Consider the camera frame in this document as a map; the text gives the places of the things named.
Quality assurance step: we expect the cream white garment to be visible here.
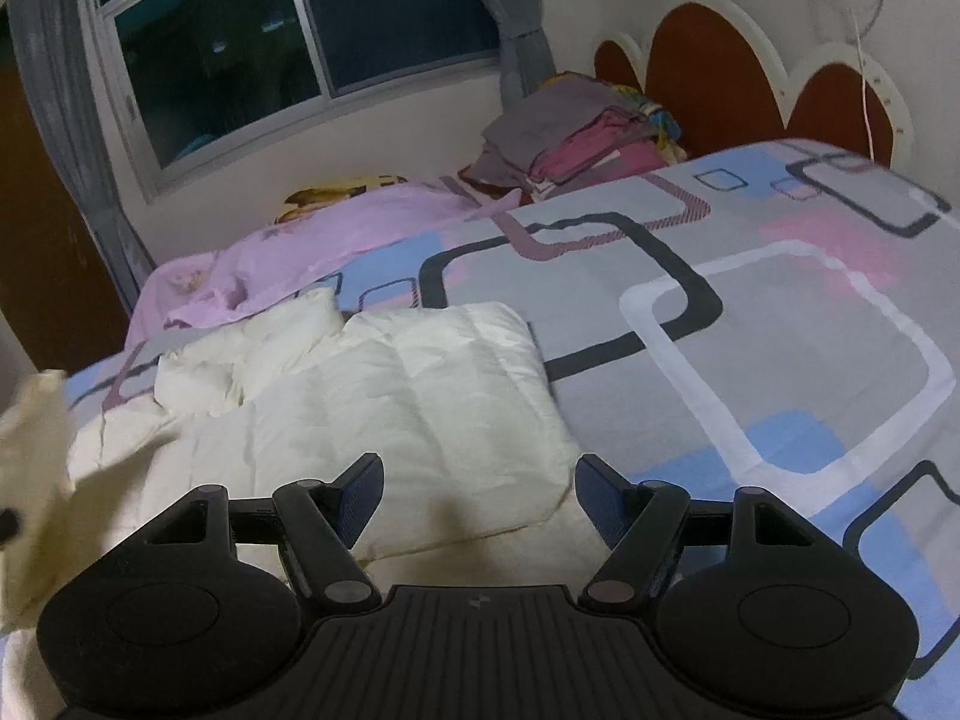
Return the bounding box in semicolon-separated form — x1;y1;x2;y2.
0;284;602;636

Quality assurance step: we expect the stack of folded clothes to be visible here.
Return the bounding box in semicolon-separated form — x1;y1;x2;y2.
457;73;686;202

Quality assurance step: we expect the brown wooden door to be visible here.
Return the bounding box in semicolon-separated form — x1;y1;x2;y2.
0;34;127;374

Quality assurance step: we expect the patterned bed sheet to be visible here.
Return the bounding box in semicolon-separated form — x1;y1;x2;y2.
0;135;960;720

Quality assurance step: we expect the pink blanket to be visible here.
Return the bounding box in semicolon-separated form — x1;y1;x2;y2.
125;182;523;348

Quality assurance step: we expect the yellow patterned pillow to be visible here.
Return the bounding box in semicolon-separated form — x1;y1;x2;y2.
275;174;407;224

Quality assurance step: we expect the red white headboard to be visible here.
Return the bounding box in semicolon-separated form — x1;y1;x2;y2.
592;0;914;171

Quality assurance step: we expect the sliding glass window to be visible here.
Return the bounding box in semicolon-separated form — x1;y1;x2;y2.
93;0;498;193

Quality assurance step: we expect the left grey curtain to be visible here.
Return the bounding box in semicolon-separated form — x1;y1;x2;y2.
7;0;153;312

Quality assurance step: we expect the grey curtain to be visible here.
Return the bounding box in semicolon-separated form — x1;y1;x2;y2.
7;0;153;312
482;0;556;109

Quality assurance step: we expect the right grey curtain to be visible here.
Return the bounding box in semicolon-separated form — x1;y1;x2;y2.
482;0;556;109

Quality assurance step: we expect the white hanging cable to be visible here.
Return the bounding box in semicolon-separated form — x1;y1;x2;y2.
805;0;895;163

